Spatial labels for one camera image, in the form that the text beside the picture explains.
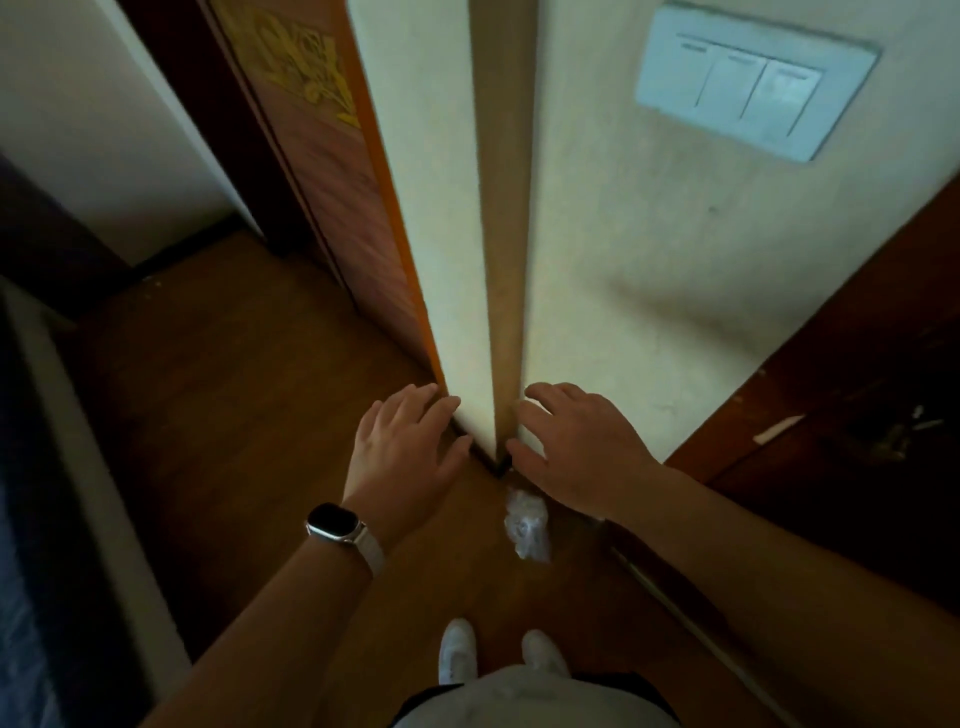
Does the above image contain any person's right forearm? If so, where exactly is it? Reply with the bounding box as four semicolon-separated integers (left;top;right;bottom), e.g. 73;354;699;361
613;463;960;728

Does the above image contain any white sticker strip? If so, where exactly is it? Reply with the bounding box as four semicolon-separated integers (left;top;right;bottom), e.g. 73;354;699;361
752;414;806;447

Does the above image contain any white wall light switch panel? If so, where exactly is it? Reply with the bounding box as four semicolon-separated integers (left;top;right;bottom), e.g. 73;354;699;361
634;2;882;165

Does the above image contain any smartwatch with white band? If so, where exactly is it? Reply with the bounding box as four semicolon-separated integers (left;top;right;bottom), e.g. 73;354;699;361
305;501;387;578

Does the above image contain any clear crumpled plastic bag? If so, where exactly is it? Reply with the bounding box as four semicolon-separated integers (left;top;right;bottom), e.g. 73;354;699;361
503;486;553;564

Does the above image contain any brown wooden door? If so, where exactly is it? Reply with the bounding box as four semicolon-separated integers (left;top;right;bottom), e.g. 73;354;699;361
201;0;445;393

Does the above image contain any metal cabinet handle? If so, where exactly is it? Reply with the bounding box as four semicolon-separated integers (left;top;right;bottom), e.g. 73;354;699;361
855;403;948;462

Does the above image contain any person's left forearm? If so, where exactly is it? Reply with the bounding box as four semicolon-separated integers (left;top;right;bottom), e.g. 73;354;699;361
141;525;376;728

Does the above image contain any person's right hand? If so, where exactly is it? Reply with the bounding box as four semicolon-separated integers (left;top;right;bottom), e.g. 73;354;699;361
506;381;663;523

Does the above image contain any person's white shirt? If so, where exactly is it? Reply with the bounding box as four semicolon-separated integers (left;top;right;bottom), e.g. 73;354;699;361
393;666;681;728

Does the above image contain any person's white shoe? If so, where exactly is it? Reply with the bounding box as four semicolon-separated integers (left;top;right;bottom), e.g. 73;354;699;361
520;628;572;677
438;618;480;686

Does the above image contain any dark wooden cabinet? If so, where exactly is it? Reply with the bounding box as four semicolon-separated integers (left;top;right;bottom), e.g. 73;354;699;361
600;174;960;728

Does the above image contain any bed with light frame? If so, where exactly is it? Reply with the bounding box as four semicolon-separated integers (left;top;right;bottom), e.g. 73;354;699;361
0;276;193;728

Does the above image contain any person's left hand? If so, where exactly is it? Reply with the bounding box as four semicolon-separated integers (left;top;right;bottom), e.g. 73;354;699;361
341;382;475;553

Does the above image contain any person's white right shoe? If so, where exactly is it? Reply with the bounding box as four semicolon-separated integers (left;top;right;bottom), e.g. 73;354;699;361
520;628;572;677

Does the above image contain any person's white left shoe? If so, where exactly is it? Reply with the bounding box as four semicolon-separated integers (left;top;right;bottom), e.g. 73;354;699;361
438;618;480;686

